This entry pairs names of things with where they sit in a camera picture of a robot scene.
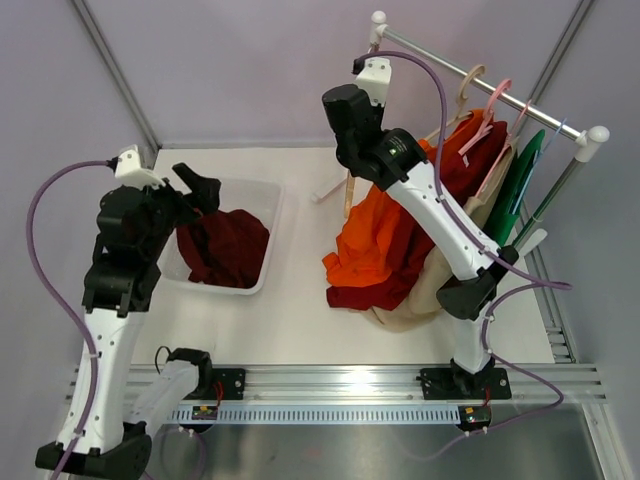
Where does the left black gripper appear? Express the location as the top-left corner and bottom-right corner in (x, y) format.
(140, 163), (221, 257)

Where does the maroon t shirt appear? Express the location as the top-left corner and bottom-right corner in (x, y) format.
(176, 209), (270, 289)

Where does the wooden hanger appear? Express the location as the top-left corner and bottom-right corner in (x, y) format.
(343, 171), (356, 219)

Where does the orange t shirt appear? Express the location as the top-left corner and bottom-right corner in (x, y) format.
(320, 108), (494, 289)

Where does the red t shirt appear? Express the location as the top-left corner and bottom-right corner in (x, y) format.
(326, 119), (507, 312)

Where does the beige plastic hanger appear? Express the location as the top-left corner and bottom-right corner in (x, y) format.
(445, 64), (486, 130)

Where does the pink plastic hanger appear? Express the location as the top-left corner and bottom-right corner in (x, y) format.
(458, 78), (512, 161)

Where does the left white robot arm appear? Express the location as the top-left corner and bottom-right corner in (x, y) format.
(26, 157), (221, 479)

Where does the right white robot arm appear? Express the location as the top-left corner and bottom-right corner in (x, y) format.
(322, 84), (518, 398)

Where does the beige t shirt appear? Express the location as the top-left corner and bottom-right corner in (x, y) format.
(364, 145), (515, 333)

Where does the green t shirt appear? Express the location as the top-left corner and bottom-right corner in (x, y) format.
(484, 129), (545, 246)

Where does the blue hanger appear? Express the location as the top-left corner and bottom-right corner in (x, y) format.
(509, 118), (567, 215)

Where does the clear plastic basket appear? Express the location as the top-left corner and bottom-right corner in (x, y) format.
(159, 177), (284, 295)

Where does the metal clothes rack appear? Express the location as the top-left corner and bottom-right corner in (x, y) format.
(310, 10), (611, 271)

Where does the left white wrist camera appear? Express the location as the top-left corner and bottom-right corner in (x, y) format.
(114, 145), (166, 190)

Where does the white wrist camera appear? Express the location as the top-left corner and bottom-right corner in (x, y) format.
(352, 57), (392, 107)
(114, 145), (166, 190)

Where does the aluminium mounting rail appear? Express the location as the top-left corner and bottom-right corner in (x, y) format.
(209, 363), (607, 404)

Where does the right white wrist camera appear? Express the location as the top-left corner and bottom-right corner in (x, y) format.
(352, 57), (392, 107)

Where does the white slotted cable duct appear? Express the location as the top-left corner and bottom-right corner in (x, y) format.
(167, 404), (461, 425)

